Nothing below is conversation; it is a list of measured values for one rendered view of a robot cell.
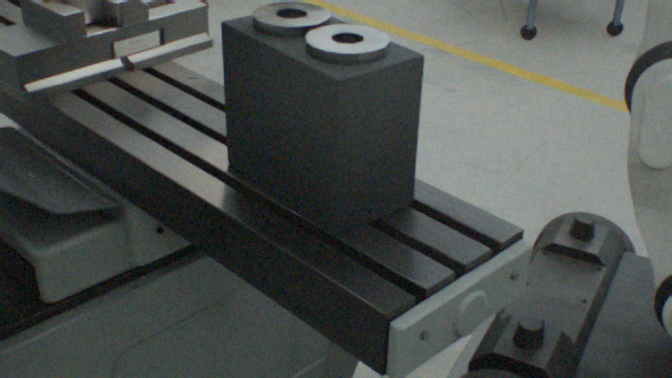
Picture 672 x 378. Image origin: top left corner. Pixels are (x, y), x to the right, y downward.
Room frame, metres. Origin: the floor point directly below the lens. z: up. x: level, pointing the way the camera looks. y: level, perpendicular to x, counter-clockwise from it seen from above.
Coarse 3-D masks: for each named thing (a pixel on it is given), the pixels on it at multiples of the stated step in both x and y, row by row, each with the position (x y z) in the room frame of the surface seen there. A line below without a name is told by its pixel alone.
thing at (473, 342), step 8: (496, 312) 1.37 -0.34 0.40; (488, 320) 1.34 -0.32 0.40; (480, 328) 1.32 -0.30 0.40; (488, 328) 1.32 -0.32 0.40; (472, 336) 1.29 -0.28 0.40; (480, 336) 1.29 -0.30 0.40; (472, 344) 1.27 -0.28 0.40; (464, 352) 1.25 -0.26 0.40; (472, 352) 1.25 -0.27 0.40; (456, 360) 1.22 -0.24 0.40; (464, 360) 1.22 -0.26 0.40; (456, 368) 1.20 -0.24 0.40; (464, 368) 1.20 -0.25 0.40; (448, 376) 1.18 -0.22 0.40; (456, 376) 1.18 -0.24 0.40
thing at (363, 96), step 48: (240, 48) 0.91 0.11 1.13; (288, 48) 0.86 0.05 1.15; (336, 48) 0.83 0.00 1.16; (384, 48) 0.84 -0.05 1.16; (240, 96) 0.92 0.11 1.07; (288, 96) 0.84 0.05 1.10; (336, 96) 0.78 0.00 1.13; (384, 96) 0.82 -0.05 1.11; (240, 144) 0.92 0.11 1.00; (288, 144) 0.84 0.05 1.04; (336, 144) 0.78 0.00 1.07; (384, 144) 0.82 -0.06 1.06; (288, 192) 0.84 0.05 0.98; (336, 192) 0.78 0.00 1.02; (384, 192) 0.82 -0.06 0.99
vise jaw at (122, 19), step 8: (104, 0) 1.26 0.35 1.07; (112, 0) 1.25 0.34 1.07; (120, 0) 1.25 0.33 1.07; (128, 0) 1.26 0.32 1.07; (136, 0) 1.27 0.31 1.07; (104, 8) 1.26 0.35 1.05; (112, 8) 1.25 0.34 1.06; (120, 8) 1.25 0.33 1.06; (128, 8) 1.26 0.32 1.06; (136, 8) 1.27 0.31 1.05; (144, 8) 1.28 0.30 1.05; (104, 16) 1.26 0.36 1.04; (112, 16) 1.25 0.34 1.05; (120, 16) 1.25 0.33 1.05; (128, 16) 1.26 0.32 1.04; (136, 16) 1.27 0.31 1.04; (144, 16) 1.28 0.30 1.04; (120, 24) 1.25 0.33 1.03; (128, 24) 1.26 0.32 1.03
